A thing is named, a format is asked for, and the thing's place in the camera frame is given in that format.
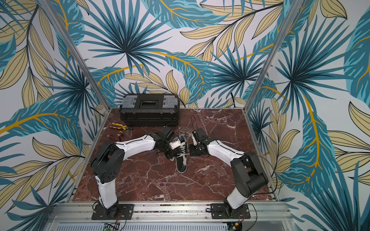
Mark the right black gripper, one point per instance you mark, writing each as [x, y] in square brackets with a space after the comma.
[195, 148]

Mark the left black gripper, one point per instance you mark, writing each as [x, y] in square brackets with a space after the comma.
[173, 153]

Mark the white shoelace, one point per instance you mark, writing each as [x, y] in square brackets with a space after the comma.
[181, 162]

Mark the black white canvas sneaker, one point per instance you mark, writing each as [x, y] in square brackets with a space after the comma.
[181, 150]

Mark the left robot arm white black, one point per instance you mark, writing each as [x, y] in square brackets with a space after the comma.
[108, 160]

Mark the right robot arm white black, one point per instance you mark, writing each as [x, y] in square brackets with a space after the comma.
[248, 173]

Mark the black grey plastic toolbox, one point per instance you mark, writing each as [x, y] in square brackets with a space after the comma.
[150, 110]

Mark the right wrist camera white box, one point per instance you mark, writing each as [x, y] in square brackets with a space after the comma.
[194, 140]

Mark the yellow handled pliers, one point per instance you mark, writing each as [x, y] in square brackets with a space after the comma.
[117, 126]

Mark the red handled tool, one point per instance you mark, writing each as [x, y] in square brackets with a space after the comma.
[116, 137]

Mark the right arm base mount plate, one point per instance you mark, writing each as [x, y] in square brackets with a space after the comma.
[223, 211]

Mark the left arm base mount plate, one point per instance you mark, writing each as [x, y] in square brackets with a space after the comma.
[116, 212]

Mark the aluminium rail frame front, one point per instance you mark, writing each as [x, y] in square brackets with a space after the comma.
[173, 216]

